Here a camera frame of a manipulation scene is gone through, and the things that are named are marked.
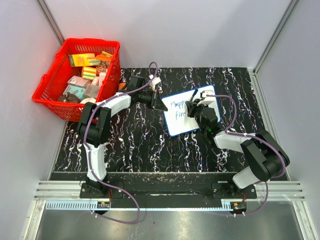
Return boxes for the teal white box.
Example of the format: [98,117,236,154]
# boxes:
[63,85,86,101]

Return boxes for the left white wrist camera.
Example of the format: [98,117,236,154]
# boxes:
[148,74,161,92]

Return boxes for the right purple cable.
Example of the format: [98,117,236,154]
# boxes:
[206,94,287,216]

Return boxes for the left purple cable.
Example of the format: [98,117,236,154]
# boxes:
[83,61,160,224]

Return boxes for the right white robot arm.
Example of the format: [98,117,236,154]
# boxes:
[186,99,290,198]

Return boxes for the yellow green box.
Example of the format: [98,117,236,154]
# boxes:
[68,53,96,67]

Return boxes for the pink white box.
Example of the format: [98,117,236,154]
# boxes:
[67,75,90,89]

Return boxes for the red plastic shopping basket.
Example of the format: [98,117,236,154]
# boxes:
[32,38,121,122]

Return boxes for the orange pump bottle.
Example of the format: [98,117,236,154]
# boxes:
[118,78,128,92]

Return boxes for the blue-framed whiteboard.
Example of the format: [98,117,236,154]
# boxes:
[161,84,222,137]

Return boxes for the orange snack packet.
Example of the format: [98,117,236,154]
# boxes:
[96,51,113,68]

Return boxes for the aluminium frame rail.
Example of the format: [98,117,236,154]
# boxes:
[34,181,305,212]

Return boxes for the striped yellow sponge pack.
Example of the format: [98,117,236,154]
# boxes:
[81,66,97,80]

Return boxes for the white tape roll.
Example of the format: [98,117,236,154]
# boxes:
[80,97,96,104]

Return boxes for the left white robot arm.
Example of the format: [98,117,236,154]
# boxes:
[77,74,168,198]

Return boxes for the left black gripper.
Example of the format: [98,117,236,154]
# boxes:
[137,89,168,113]

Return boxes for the purple cable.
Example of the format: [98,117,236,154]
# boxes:
[206,94,287,216]
[83,61,160,224]

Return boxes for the white marker with blue cap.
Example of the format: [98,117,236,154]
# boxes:
[189,88,198,102]

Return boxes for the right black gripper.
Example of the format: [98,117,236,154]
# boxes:
[187,99,209,134]

